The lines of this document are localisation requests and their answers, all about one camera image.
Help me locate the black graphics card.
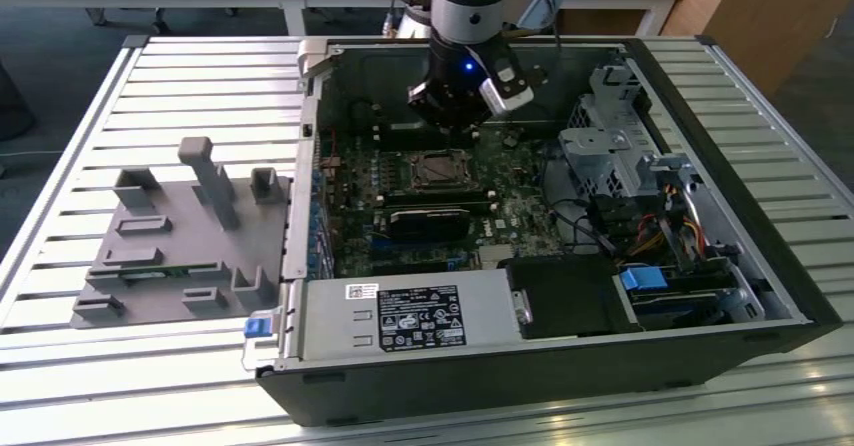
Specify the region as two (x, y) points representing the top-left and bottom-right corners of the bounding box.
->
(385, 205), (472, 240)

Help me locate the metal drive cage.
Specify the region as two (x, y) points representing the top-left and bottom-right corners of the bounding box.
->
(556, 64), (670, 202)

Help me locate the green motherboard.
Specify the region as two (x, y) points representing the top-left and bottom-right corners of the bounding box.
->
(316, 125), (575, 277)

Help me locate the metal socket cover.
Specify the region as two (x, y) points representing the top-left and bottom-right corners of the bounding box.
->
(407, 151), (478, 188)

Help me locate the silver CPU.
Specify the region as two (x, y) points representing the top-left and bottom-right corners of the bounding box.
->
(419, 158), (463, 180)

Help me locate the grey parts rack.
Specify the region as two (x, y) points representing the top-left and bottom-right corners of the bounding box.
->
(69, 135), (295, 331)

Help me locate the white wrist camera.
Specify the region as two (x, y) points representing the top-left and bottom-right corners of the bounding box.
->
(478, 58), (536, 116)

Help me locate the blue disk carrier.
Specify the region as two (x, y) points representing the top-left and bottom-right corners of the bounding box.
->
(618, 264), (668, 295)

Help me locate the green RAM stick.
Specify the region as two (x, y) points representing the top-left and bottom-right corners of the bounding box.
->
(119, 264), (221, 282)

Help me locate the black plastic bracket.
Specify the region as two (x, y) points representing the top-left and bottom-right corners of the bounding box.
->
(590, 195), (646, 255)

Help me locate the wooden cabinet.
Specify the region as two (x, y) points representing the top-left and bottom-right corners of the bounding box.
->
(659, 0), (854, 98)

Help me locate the CPU socket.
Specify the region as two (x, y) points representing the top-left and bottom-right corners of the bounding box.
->
(404, 148), (480, 190)

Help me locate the black PC case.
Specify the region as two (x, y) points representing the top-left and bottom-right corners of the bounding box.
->
(255, 35), (843, 428)

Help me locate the yellow orange wire bundle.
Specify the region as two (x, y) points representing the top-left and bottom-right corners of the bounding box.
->
(630, 214), (707, 258)

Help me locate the grey case handle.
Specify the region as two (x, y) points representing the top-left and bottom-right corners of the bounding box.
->
(295, 38), (336, 80)

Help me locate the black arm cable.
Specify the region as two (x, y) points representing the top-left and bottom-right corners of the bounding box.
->
(531, 0), (564, 70)

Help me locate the silver chipset heatsink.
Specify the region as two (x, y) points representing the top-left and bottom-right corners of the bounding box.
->
(478, 244), (516, 270)

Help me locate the grey power supply unit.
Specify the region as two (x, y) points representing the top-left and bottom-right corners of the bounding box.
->
(296, 270), (528, 362)

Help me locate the black plastic shroud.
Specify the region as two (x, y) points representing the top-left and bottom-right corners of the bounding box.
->
(503, 255), (643, 341)

